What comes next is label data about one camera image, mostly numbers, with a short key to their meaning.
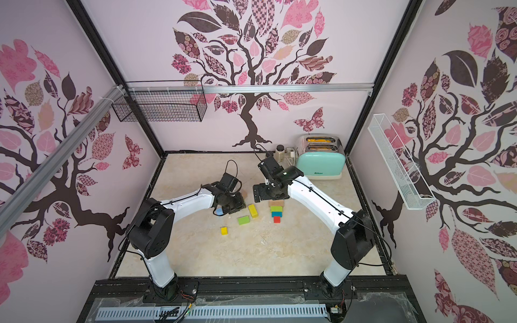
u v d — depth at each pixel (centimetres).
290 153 107
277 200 98
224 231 88
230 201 80
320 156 97
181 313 70
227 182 76
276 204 98
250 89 95
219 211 83
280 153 109
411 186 66
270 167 63
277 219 92
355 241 43
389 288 75
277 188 57
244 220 92
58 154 61
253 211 94
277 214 95
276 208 96
